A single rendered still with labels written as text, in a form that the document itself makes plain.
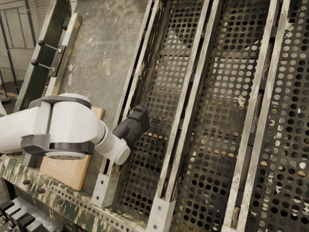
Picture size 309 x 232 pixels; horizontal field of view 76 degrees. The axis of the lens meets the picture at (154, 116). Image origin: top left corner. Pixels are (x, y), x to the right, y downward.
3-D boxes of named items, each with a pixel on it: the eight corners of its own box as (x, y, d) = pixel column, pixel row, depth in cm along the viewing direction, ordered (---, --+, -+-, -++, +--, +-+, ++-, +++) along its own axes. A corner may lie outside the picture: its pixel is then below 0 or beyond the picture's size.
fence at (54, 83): (29, 164, 117) (22, 164, 114) (77, 17, 127) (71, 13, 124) (34, 166, 115) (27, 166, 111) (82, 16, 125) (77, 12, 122)
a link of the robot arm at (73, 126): (117, 125, 59) (97, 98, 41) (115, 161, 55) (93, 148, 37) (81, 126, 59) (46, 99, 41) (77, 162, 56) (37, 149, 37)
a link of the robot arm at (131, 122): (154, 132, 82) (139, 150, 74) (135, 127, 87) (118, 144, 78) (150, 105, 75) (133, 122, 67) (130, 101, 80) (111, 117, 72)
